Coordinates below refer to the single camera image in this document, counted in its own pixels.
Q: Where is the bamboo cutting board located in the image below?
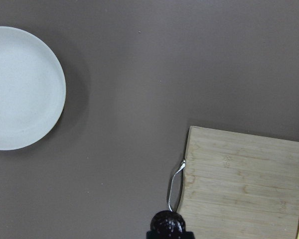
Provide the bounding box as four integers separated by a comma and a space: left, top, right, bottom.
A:
179, 126, 299, 239

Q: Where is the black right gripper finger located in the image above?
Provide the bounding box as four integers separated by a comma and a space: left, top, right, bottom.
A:
146, 231, 195, 239

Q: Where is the steel board handle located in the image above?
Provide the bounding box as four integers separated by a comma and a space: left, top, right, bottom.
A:
166, 159, 186, 212

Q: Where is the dark red cherry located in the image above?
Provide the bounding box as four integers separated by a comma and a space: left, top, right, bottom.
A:
150, 210, 186, 234

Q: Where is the round cream plate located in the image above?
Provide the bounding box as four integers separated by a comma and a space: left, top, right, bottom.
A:
0, 26, 66, 150

